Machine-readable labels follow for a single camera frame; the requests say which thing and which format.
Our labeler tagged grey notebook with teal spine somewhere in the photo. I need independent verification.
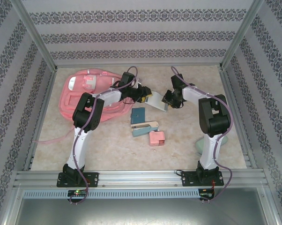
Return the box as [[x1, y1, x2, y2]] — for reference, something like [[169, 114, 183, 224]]
[[148, 90, 171, 113]]

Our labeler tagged small teal blue booklet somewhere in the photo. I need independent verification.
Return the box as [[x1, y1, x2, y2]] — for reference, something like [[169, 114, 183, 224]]
[[130, 107, 146, 125]]

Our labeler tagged beige and blue stapler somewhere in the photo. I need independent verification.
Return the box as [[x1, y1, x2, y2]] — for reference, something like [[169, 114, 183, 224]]
[[131, 120, 160, 138]]

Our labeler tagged pink pencil sharpener box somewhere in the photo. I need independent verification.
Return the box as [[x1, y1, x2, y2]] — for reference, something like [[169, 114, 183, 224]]
[[148, 131, 166, 148]]

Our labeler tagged pale green pencil case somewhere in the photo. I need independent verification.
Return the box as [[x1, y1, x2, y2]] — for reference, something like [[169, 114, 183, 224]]
[[194, 135, 228, 157]]

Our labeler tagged pink backpack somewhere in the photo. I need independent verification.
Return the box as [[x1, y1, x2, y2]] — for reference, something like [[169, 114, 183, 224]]
[[33, 68, 132, 145]]

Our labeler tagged grey metal sheet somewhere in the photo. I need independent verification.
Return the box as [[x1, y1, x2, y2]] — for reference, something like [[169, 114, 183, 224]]
[[5, 198, 279, 225]]

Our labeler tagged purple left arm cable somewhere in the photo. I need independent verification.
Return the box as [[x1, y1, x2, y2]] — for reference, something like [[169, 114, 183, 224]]
[[69, 66, 139, 206]]

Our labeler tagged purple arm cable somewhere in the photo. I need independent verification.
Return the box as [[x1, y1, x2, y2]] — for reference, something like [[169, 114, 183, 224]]
[[171, 66, 233, 202], [69, 66, 139, 206]]

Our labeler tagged aluminium mounting rail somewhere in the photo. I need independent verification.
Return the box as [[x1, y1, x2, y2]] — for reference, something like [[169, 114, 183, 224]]
[[14, 170, 266, 188]]

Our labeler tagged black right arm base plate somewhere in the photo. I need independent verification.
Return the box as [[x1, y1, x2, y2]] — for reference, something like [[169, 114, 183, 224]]
[[177, 171, 223, 188]]

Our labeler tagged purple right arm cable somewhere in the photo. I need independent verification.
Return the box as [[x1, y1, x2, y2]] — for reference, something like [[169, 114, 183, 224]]
[[171, 66, 233, 202]]

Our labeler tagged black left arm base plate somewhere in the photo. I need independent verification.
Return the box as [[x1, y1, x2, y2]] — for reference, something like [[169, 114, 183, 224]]
[[57, 172, 100, 188]]

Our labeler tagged aluminium frame post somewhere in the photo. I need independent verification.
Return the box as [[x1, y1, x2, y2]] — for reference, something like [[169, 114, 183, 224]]
[[9, 0, 59, 72], [219, 0, 265, 70]]

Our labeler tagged slotted grey cable duct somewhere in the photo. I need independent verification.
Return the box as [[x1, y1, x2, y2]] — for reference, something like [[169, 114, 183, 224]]
[[22, 188, 200, 199]]

